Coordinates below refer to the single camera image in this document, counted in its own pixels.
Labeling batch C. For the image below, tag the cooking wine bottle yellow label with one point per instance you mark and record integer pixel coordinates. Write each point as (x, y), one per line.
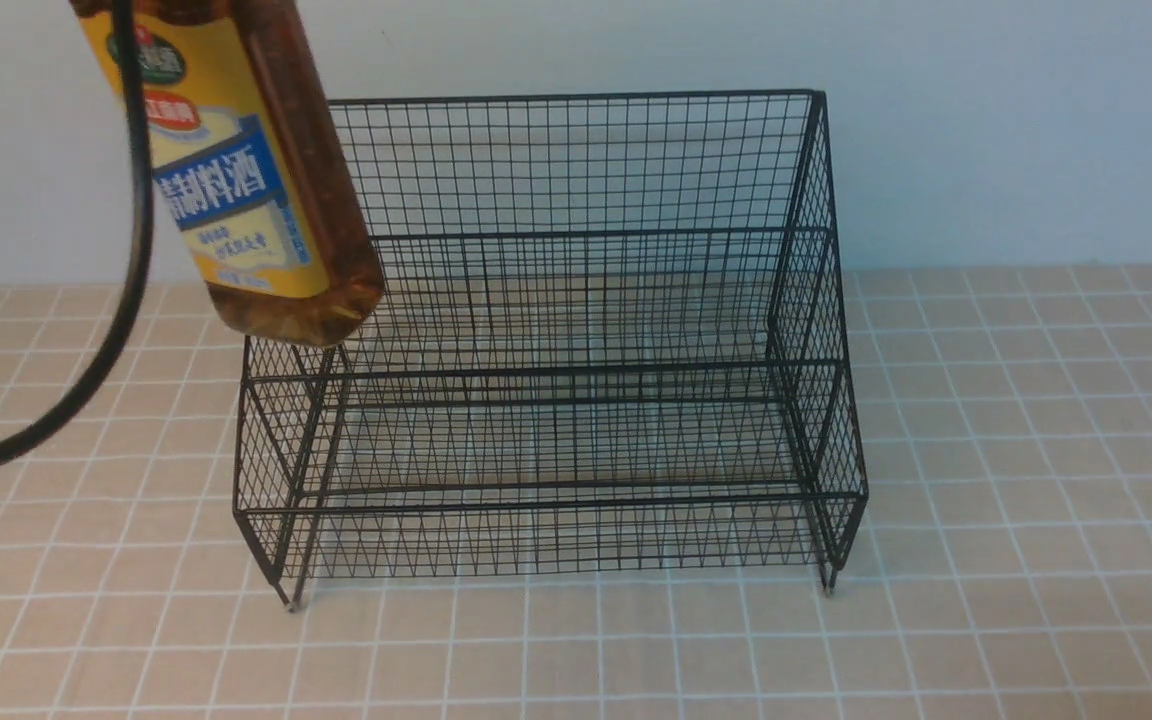
(246, 158)

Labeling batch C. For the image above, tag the black wire mesh shelf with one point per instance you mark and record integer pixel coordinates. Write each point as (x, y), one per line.
(614, 339)

